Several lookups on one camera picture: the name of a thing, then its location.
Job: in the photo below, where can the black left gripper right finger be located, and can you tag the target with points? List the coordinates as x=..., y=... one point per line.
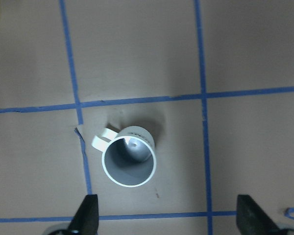
x=251, y=218

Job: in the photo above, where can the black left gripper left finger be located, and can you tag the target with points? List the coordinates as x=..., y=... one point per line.
x=86, y=219

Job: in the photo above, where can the white mug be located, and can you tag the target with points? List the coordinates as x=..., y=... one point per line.
x=128, y=156

